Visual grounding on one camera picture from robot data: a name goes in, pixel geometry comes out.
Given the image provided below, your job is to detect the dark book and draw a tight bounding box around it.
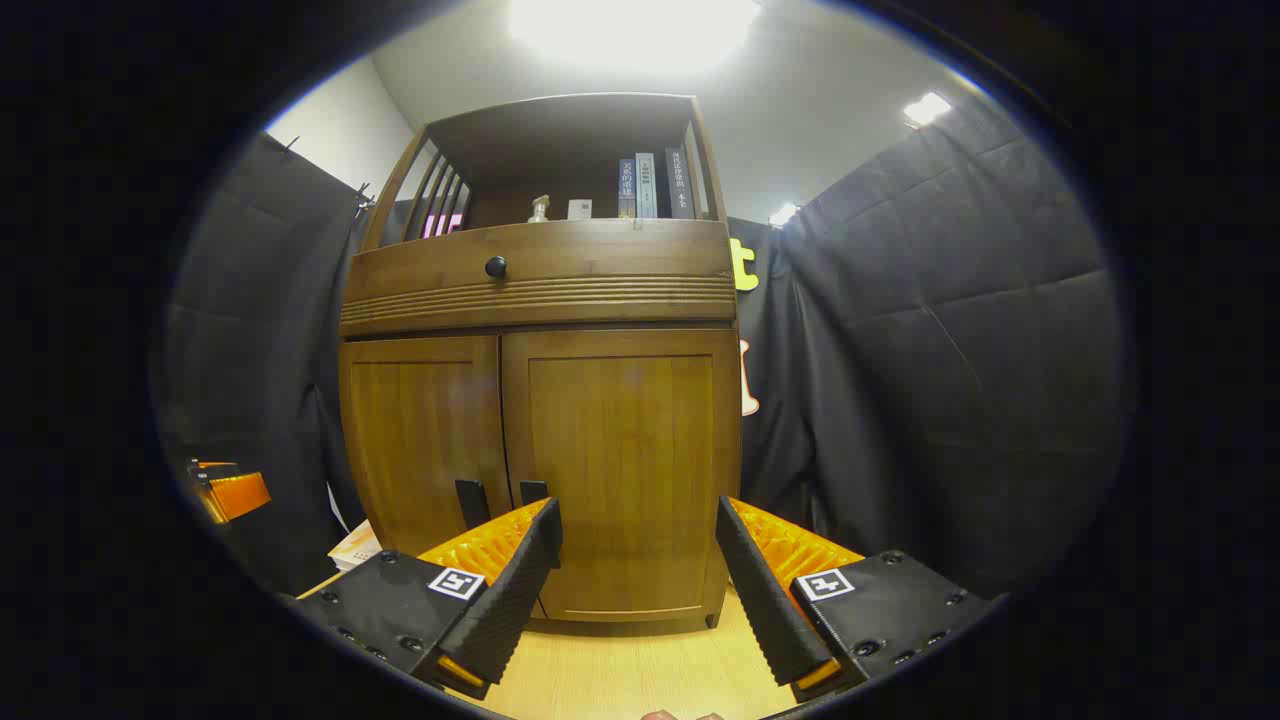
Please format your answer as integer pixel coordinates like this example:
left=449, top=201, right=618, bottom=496
left=663, top=147, right=696, bottom=220

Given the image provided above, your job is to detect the large ceiling light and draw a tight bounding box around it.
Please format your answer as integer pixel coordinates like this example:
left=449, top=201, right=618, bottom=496
left=508, top=0, right=761, bottom=61

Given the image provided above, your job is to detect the wooden cabinet door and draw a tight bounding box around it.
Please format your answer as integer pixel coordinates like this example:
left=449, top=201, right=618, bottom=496
left=338, top=335, right=513, bottom=561
left=500, top=328, right=743, bottom=623

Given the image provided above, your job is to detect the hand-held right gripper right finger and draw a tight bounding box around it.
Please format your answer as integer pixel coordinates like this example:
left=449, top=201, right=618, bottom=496
left=716, top=495, right=1001, bottom=703

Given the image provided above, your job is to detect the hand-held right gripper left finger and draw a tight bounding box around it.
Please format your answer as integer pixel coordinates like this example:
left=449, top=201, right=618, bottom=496
left=290, top=497, right=563, bottom=701

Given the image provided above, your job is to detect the wooden double-door shoe cabinet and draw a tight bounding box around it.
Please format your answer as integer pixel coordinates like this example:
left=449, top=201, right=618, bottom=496
left=338, top=93, right=743, bottom=637

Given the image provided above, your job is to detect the stack of books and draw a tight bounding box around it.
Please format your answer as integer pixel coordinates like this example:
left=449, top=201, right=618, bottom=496
left=328, top=520, right=383, bottom=573

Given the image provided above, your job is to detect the wooden drawer with black knob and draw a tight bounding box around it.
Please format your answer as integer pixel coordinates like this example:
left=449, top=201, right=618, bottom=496
left=340, top=218, right=739, bottom=336

